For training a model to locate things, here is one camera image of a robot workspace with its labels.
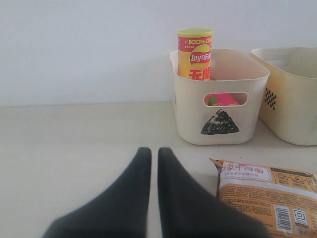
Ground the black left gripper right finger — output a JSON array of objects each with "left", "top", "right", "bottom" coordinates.
[{"left": 158, "top": 147, "right": 270, "bottom": 238}]

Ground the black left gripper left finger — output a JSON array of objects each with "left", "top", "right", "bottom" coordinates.
[{"left": 43, "top": 147, "right": 152, "bottom": 238}]

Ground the pink chips can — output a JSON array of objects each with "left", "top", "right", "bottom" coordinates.
[{"left": 204, "top": 93, "right": 240, "bottom": 107}]

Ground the yellow chips can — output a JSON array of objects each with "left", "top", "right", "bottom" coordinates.
[{"left": 177, "top": 28, "right": 213, "bottom": 81}]

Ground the orange noodle packet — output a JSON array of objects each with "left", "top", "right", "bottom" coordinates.
[{"left": 211, "top": 159, "right": 317, "bottom": 238}]

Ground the cream bin square mark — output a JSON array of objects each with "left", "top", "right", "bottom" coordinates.
[{"left": 251, "top": 47, "right": 317, "bottom": 146}]

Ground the cream bin triangle mark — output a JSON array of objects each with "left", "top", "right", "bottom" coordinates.
[{"left": 170, "top": 49, "right": 269, "bottom": 145}]

